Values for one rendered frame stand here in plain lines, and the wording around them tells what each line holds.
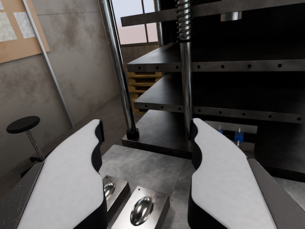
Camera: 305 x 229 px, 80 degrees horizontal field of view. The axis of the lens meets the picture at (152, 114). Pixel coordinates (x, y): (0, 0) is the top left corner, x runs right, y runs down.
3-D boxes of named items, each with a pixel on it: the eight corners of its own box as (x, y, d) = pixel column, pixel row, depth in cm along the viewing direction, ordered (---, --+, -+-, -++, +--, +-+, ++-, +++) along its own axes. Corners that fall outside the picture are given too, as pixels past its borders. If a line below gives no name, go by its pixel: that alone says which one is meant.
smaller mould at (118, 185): (109, 222, 76) (105, 213, 73) (86, 212, 81) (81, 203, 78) (130, 190, 89) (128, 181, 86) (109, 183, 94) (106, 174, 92)
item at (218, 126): (253, 152, 102) (258, 126, 94) (204, 144, 114) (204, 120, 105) (253, 111, 141) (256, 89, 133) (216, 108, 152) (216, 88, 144)
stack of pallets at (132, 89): (205, 98, 354) (205, 54, 315) (196, 119, 291) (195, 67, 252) (150, 96, 402) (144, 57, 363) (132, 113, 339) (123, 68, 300)
